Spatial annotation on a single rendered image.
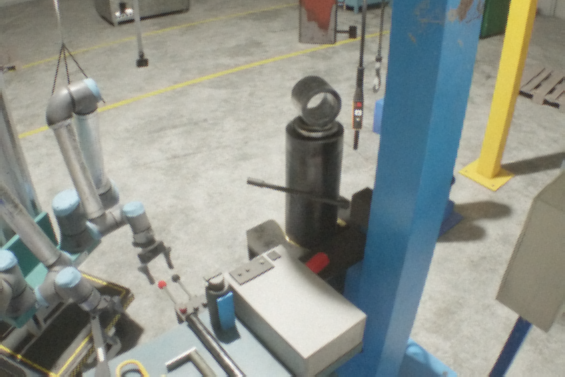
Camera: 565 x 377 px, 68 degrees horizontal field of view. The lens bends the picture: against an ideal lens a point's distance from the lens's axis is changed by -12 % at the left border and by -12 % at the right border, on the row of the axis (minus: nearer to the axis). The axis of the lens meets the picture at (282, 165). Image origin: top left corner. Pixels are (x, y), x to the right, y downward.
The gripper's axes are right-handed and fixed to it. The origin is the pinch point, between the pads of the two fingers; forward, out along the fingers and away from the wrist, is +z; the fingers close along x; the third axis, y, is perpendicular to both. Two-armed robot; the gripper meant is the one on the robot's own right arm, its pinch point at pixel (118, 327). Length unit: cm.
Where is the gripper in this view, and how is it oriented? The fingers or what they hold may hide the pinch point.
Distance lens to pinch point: 199.4
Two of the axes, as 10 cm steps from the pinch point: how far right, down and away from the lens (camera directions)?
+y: -8.9, 2.3, 3.9
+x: -1.7, 6.2, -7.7
